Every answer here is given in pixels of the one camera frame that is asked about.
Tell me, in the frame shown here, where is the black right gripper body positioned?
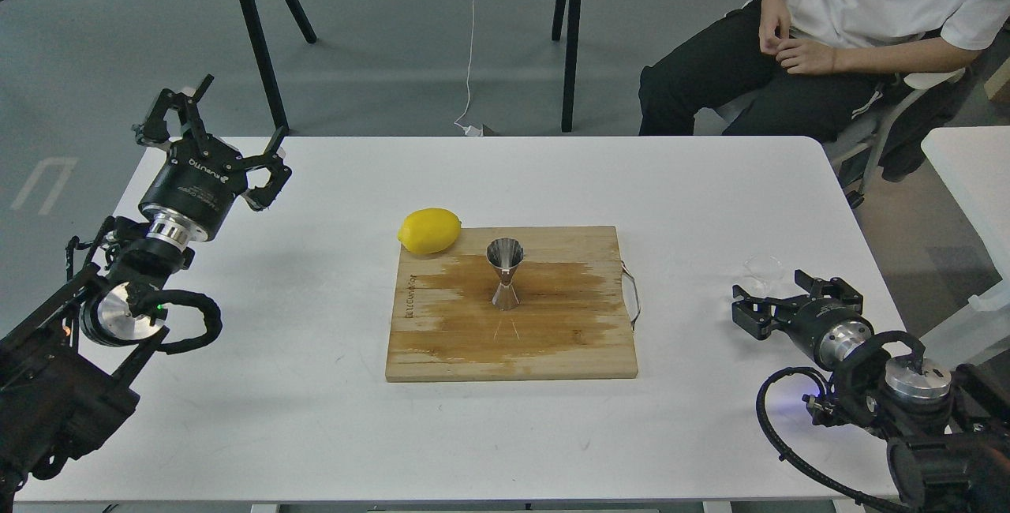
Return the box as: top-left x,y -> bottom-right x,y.
781,298 -> 874,372

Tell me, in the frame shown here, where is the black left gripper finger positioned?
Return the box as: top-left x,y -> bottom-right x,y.
131,74 -> 214,152
237,126 -> 293,212

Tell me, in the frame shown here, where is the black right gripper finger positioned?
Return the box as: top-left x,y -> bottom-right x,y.
731,284 -> 806,341
794,269 -> 863,316

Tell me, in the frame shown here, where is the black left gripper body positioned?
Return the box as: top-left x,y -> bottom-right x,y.
138,137 -> 248,241

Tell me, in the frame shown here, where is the steel double jigger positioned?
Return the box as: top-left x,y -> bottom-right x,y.
486,238 -> 526,311

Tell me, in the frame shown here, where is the small clear glass cup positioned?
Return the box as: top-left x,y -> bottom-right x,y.
739,254 -> 785,297

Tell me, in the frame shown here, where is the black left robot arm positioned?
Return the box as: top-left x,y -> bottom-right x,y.
1,77 -> 291,512

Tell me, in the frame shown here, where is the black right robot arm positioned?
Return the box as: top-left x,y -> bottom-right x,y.
731,271 -> 1009,512

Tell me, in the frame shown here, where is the person's left hand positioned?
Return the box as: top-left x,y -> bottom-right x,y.
775,39 -> 837,77

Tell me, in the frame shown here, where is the person's right hand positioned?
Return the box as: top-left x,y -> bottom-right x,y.
758,0 -> 791,55

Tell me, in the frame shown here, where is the grey office chair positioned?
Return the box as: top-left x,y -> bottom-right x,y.
714,63 -> 979,210

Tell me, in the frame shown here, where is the yellow lemon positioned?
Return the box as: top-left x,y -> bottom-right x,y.
397,208 -> 462,255

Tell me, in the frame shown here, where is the wooden cutting board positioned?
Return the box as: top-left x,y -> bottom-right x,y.
385,226 -> 638,381

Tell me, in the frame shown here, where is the white side table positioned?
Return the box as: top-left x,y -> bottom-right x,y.
921,125 -> 1009,368

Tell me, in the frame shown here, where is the seated person white shirt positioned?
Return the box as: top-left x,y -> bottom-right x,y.
638,0 -> 1008,142

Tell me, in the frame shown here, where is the white hanging cable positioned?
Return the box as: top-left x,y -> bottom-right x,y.
453,0 -> 484,137

